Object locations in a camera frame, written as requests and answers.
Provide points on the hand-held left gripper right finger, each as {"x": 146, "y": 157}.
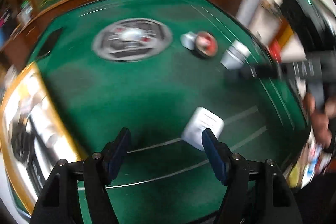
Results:
{"x": 214, "y": 158}

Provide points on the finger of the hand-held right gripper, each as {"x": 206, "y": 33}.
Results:
{"x": 267, "y": 67}
{"x": 252, "y": 74}

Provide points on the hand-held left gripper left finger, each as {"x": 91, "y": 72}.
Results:
{"x": 118, "y": 158}

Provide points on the white paper cup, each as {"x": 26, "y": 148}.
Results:
{"x": 235, "y": 54}

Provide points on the white power adapter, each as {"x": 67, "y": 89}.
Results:
{"x": 199, "y": 124}

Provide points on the white foam box yellow tape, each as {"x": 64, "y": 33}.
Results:
{"x": 31, "y": 108}

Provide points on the person's right hand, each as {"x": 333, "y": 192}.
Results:
{"x": 321, "y": 124}

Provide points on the red and silver round case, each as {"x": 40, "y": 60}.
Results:
{"x": 207, "y": 44}

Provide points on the black case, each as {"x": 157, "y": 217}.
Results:
{"x": 22, "y": 142}

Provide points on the round table control panel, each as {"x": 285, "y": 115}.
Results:
{"x": 131, "y": 39}

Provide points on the black smartphone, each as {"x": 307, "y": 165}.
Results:
{"x": 50, "y": 43}

